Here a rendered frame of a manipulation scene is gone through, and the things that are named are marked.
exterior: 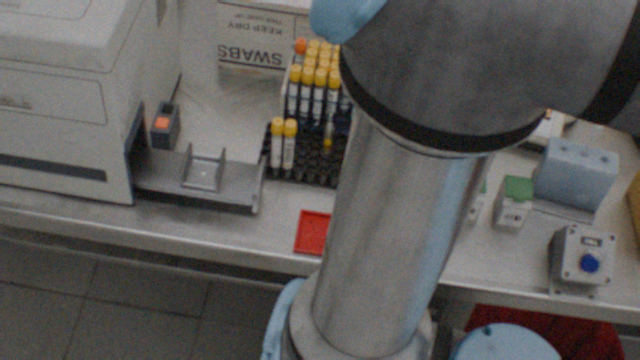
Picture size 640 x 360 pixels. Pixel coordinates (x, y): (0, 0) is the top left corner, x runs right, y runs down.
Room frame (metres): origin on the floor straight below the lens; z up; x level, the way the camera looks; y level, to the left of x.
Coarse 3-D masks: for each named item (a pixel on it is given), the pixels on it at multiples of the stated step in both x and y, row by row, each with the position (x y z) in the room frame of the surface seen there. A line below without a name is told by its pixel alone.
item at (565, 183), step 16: (560, 144) 0.74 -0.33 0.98; (576, 144) 0.74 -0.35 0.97; (544, 160) 0.72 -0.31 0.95; (560, 160) 0.71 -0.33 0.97; (576, 160) 0.71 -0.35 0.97; (592, 160) 0.72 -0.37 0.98; (608, 160) 0.72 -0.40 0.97; (544, 176) 0.71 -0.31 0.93; (560, 176) 0.71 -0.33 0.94; (576, 176) 0.71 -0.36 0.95; (592, 176) 0.70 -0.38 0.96; (608, 176) 0.70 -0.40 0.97; (544, 192) 0.71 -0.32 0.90; (560, 192) 0.71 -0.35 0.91; (576, 192) 0.70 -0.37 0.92; (592, 192) 0.70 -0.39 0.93; (544, 208) 0.70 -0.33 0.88; (560, 208) 0.70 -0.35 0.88; (576, 208) 0.70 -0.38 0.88; (592, 208) 0.70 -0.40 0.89; (592, 224) 0.68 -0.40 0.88
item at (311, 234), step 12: (300, 216) 0.63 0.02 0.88; (312, 216) 0.64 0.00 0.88; (324, 216) 0.64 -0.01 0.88; (300, 228) 0.61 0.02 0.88; (312, 228) 0.62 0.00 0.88; (324, 228) 0.62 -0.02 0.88; (300, 240) 0.59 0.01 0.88; (312, 240) 0.60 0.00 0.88; (324, 240) 0.60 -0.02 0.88; (300, 252) 0.57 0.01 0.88; (312, 252) 0.57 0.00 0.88
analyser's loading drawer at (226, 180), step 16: (128, 160) 0.66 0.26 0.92; (144, 160) 0.67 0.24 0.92; (160, 160) 0.67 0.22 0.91; (176, 160) 0.67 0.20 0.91; (192, 160) 0.68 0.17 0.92; (208, 160) 0.68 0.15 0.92; (224, 160) 0.67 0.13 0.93; (144, 176) 0.64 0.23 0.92; (160, 176) 0.64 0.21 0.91; (176, 176) 0.65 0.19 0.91; (192, 176) 0.65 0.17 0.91; (208, 176) 0.65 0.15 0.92; (224, 176) 0.66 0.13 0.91; (240, 176) 0.66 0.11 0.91; (256, 176) 0.66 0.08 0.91; (176, 192) 0.62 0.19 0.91; (192, 192) 0.62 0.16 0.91; (208, 192) 0.63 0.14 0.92; (224, 192) 0.63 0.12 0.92; (240, 192) 0.63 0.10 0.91; (256, 192) 0.62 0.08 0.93; (256, 208) 0.62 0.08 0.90
